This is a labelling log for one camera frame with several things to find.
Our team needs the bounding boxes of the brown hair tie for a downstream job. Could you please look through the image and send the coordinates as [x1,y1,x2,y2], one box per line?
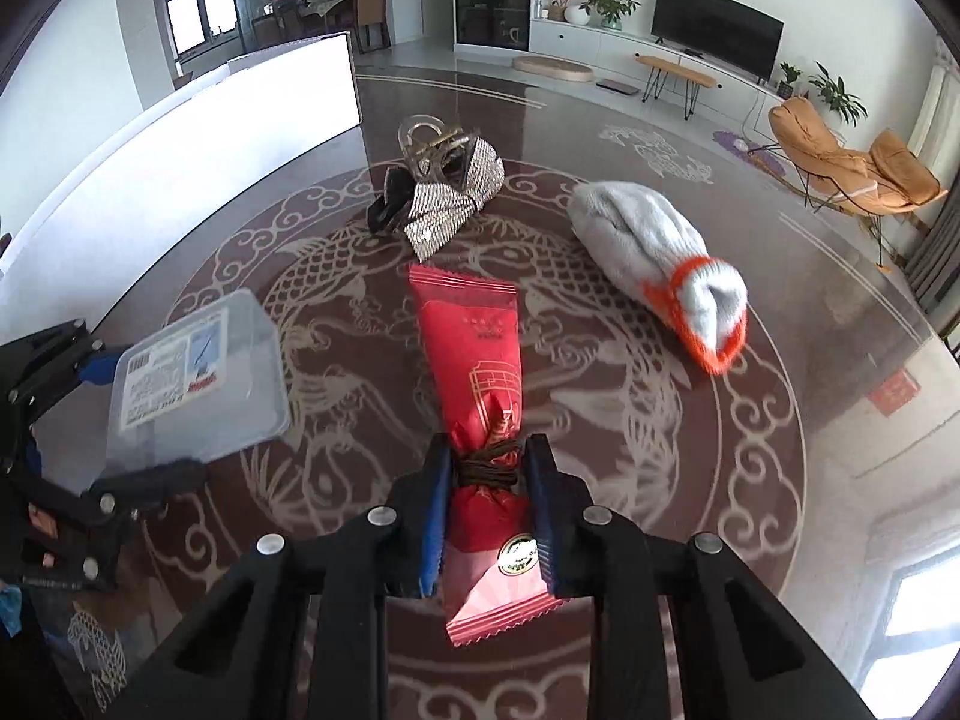
[454,441,526,492]

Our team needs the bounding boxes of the round beige floor mat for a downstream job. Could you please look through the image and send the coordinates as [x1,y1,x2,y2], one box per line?
[512,55,595,86]

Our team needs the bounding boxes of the orange lounge chair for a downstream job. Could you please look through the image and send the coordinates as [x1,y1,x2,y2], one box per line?
[769,97,947,222]

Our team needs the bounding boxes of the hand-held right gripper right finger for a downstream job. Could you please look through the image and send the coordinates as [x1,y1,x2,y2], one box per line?
[523,433,875,720]

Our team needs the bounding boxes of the brown dining chair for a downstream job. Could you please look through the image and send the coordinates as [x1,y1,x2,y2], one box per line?
[352,0,391,53]

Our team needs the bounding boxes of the small purple rug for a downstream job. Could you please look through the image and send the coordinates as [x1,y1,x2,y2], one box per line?
[712,130,785,173]

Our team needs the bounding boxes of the white tv cabinet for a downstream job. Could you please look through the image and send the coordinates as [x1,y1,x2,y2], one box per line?
[529,15,796,102]

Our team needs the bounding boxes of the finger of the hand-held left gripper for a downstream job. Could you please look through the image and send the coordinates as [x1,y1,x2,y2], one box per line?
[0,319,122,458]
[75,460,209,592]

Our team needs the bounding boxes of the clear plastic box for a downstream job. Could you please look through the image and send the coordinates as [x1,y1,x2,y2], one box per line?
[103,289,292,477]

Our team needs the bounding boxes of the red snack packet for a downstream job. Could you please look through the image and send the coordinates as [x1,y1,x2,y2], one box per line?
[409,264,571,647]

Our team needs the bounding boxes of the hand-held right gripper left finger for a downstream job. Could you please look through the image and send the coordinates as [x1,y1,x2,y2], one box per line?
[131,435,455,720]

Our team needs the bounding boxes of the large leafy potted plant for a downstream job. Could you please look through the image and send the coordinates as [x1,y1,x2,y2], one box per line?
[808,64,867,127]

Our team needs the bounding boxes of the clear hair claw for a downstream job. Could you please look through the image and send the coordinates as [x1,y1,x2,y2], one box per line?
[397,114,481,173]

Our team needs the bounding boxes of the wooden bench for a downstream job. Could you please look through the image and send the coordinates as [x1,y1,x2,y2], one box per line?
[635,54,715,121]

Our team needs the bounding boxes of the white knit glove orange cuff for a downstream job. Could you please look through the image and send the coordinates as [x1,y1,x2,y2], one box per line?
[568,180,749,376]

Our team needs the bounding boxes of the grey curtain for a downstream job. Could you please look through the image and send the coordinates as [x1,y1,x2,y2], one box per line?
[904,225,960,316]

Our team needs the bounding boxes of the black television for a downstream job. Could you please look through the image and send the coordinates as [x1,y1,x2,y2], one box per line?
[651,0,785,83]

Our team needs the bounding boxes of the rhinestone bow hair clip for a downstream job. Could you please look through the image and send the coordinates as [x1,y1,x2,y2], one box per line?
[365,139,505,263]

